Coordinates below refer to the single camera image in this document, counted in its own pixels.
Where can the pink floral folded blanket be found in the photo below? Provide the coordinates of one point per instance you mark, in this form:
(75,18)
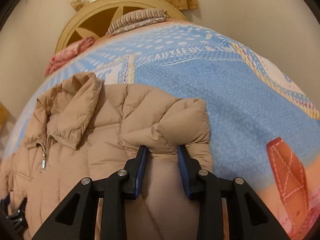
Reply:
(67,54)

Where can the striped grey pillow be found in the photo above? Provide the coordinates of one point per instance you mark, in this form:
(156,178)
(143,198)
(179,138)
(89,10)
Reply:
(137,19)

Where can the beige quilted puffer jacket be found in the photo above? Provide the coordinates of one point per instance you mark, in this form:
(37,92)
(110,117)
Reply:
(85,128)

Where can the blue pink printed bedspread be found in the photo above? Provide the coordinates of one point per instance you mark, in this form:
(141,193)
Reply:
(262,126)

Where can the cream wooden arched headboard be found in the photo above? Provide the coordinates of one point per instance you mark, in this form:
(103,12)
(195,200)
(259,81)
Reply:
(95,18)

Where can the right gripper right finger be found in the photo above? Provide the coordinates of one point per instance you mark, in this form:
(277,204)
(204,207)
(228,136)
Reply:
(226,205)

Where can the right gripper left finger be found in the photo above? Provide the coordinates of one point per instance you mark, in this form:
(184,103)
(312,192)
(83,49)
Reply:
(76,216)

